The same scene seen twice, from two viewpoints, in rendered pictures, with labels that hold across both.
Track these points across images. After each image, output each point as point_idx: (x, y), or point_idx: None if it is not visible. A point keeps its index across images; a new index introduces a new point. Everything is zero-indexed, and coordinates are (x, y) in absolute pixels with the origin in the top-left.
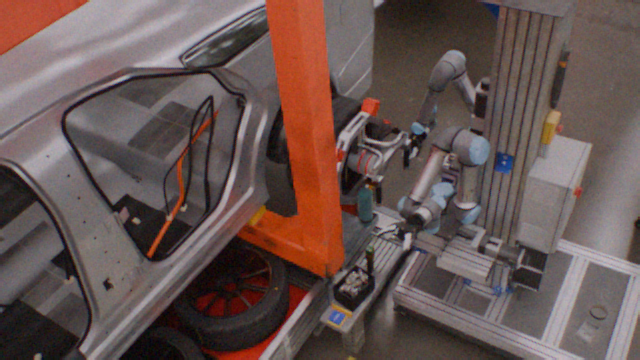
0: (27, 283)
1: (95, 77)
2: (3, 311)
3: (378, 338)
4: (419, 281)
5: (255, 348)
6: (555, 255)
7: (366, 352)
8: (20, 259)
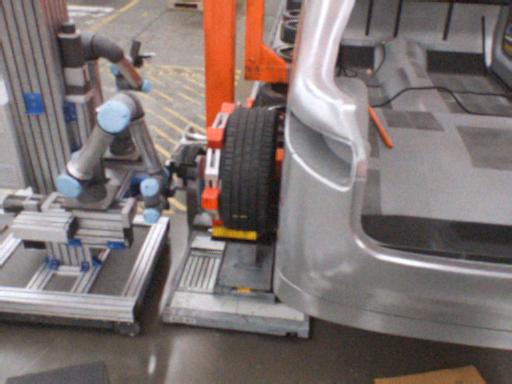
0: (384, 89)
1: None
2: (378, 82)
3: (177, 228)
4: (148, 233)
5: None
6: (5, 284)
7: (183, 219)
8: (397, 81)
